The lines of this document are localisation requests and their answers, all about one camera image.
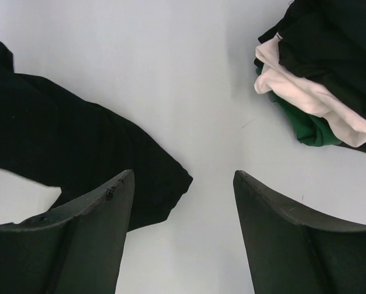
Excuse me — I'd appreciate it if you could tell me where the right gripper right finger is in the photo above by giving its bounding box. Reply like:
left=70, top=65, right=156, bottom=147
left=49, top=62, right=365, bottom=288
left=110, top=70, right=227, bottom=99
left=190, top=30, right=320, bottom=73
left=233, top=171, right=366, bottom=293

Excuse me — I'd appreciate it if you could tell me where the black t-shirt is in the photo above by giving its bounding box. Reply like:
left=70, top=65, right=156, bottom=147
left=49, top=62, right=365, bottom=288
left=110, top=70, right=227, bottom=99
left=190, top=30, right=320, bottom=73
left=255, top=58, right=366, bottom=153
left=0, top=42, right=193, bottom=230
left=258, top=1, right=366, bottom=90

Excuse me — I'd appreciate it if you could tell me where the green folded t-shirt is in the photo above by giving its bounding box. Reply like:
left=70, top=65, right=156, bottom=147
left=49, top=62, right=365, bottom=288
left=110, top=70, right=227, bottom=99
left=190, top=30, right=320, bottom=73
left=254, top=67, right=343, bottom=147

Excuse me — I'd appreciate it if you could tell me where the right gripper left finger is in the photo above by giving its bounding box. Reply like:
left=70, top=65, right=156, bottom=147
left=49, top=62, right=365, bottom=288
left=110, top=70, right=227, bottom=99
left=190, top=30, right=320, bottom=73
left=0, top=170, right=134, bottom=293

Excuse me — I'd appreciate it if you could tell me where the white folded t-shirt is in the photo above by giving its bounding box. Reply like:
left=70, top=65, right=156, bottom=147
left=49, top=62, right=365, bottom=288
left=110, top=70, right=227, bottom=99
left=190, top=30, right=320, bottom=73
left=254, top=37, right=366, bottom=148

